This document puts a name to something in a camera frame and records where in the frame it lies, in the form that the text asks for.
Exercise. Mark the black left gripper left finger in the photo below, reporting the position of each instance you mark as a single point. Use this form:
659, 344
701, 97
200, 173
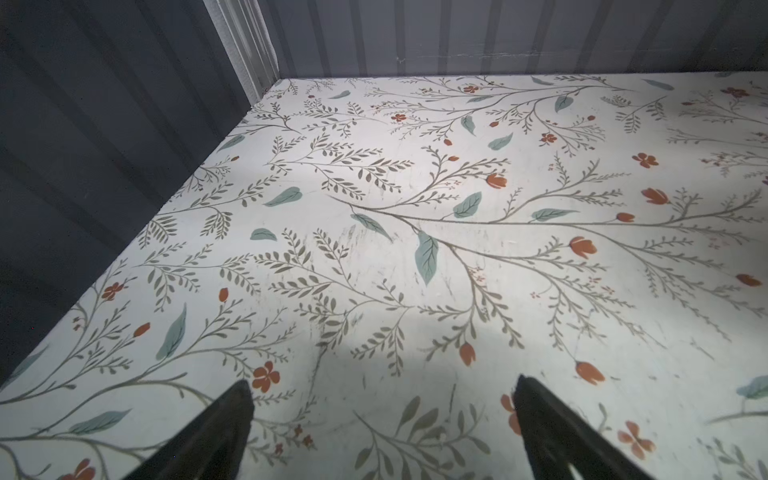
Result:
209, 447

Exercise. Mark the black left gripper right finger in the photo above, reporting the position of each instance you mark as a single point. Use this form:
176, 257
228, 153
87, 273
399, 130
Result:
558, 442

